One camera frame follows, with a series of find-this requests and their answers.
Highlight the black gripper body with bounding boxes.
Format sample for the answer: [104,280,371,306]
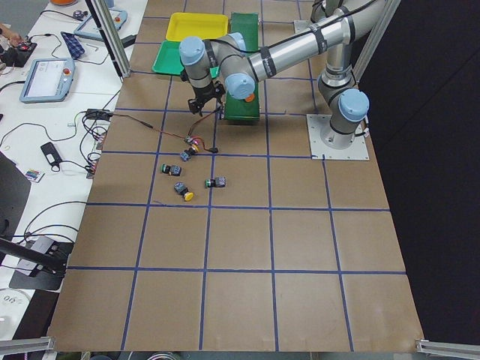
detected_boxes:
[187,80,226,115]

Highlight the plain orange cylinder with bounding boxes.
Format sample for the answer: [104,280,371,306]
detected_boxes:
[244,94,256,103]

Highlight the green push button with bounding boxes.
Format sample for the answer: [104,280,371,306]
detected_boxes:
[160,163,182,177]
[205,176,227,188]

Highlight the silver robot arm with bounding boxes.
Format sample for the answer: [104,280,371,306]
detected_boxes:
[179,1,386,137]

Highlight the person hand at desk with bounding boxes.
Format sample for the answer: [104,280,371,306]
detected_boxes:
[0,22,23,47]

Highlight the green plastic tray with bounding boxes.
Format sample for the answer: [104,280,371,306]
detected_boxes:
[152,37,220,79]

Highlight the small motor controller board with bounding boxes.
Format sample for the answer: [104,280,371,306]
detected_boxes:
[184,136,200,146]

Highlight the yellow push button near board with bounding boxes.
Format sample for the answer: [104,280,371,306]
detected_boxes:
[180,146,199,162]

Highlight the green conveyor belt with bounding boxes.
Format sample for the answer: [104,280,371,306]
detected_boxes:
[223,12,260,123]

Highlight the yellow plastic tray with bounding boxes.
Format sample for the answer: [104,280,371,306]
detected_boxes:
[165,12,229,42]

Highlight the yellow push button far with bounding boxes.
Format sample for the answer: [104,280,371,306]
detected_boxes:
[173,181,194,202]

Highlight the upper teach pendant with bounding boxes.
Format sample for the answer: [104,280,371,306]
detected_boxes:
[73,9,128,42]

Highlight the teach pendant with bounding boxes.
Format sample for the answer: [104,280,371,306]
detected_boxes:
[73,9,128,42]
[19,58,76,104]

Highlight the blue plaid cloth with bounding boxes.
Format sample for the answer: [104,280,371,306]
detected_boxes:
[61,31,86,60]

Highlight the lower teach pendant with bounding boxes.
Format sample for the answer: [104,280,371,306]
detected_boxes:
[19,58,76,104]

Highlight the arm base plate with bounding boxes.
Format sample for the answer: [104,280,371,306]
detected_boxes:
[293,19,312,34]
[306,114,370,161]

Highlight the aluminium frame post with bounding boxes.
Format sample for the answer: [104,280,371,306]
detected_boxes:
[85,0,131,79]

